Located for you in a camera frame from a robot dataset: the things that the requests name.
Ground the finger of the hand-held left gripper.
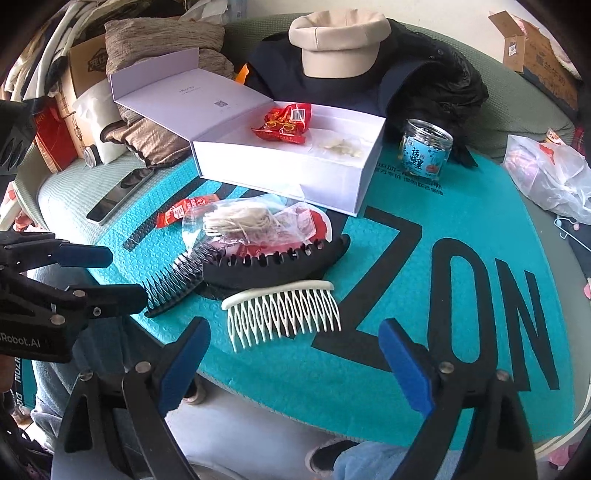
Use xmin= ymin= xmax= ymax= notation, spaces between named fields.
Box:
xmin=0 ymin=274 xmax=148 ymax=324
xmin=0 ymin=233 xmax=114 ymax=273

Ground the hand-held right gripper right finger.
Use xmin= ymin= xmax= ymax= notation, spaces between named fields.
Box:
xmin=379 ymin=318 xmax=539 ymax=480

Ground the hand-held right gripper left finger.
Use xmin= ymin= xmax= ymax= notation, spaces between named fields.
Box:
xmin=51 ymin=318 xmax=211 ymax=480

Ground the black hair comb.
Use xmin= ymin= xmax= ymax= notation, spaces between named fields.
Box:
xmin=141 ymin=244 xmax=218 ymax=318

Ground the red ketchup packet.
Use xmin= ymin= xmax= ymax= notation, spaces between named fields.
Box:
xmin=154 ymin=195 xmax=220 ymax=230

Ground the white hair comb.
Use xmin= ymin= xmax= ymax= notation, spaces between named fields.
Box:
xmin=222 ymin=280 xmax=343 ymax=354

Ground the black hair claw clip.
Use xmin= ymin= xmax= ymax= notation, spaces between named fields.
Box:
xmin=203 ymin=234 xmax=351 ymax=301

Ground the clear bag of white strings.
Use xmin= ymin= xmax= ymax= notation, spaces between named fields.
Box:
xmin=181 ymin=196 xmax=315 ymax=252

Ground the pink rose packet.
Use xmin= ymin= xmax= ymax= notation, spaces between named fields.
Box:
xmin=272 ymin=205 xmax=333 ymax=250

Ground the white gift box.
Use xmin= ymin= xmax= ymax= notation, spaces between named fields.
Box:
xmin=110 ymin=46 xmax=387 ymax=217

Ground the person's jeans leg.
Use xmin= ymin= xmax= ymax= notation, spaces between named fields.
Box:
xmin=30 ymin=265 xmax=139 ymax=446
xmin=330 ymin=440 xmax=416 ymax=480

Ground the smartphone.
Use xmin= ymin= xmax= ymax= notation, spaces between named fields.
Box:
xmin=86 ymin=167 xmax=155 ymax=226

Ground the red box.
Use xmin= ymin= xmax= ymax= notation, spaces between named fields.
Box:
xmin=34 ymin=99 xmax=77 ymax=162

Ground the brown textured pillow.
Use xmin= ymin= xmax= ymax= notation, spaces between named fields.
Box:
xmin=105 ymin=17 xmax=236 ymax=81
xmin=99 ymin=102 xmax=192 ymax=168

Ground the white paper bag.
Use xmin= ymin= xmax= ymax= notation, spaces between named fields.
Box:
xmin=71 ymin=83 xmax=127 ymax=166

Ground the teal printed mat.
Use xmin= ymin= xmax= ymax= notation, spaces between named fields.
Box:
xmin=85 ymin=138 xmax=575 ymax=450

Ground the printed cardboard box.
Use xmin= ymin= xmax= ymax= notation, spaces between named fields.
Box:
xmin=55 ymin=34 xmax=112 ymax=100

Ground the dark cloth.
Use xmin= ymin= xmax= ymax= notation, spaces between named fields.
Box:
xmin=566 ymin=222 xmax=591 ymax=278

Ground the clear jar with blue label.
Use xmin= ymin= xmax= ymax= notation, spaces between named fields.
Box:
xmin=399 ymin=119 xmax=454 ymax=178

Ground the pile of white clothes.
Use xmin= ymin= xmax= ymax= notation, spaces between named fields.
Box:
xmin=9 ymin=0 xmax=121 ymax=93

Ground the small clear plastic bag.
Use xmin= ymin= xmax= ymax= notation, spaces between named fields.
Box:
xmin=318 ymin=134 xmax=365 ymax=160

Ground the red snack packet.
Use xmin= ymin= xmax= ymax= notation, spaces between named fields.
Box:
xmin=250 ymin=104 xmax=312 ymax=145

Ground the white plastic bag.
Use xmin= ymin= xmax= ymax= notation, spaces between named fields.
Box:
xmin=502 ymin=134 xmax=591 ymax=224

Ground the black jacket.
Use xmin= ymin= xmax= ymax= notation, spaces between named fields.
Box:
xmin=383 ymin=21 xmax=490 ymax=167

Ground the grey-green bed cover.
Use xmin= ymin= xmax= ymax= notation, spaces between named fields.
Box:
xmin=14 ymin=14 xmax=591 ymax=259

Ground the navy garment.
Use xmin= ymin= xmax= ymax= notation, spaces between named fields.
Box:
xmin=245 ymin=32 xmax=407 ymax=134

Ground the red plaid cloth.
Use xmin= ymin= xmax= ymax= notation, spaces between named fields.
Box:
xmin=573 ymin=124 xmax=591 ymax=158

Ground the beige cap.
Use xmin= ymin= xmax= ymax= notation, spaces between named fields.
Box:
xmin=288 ymin=10 xmax=393 ymax=78

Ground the open cardboard box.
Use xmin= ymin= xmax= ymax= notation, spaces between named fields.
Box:
xmin=488 ymin=10 xmax=583 ymax=112

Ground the white wire hanger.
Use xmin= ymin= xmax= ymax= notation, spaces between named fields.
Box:
xmin=551 ymin=215 xmax=583 ymax=241

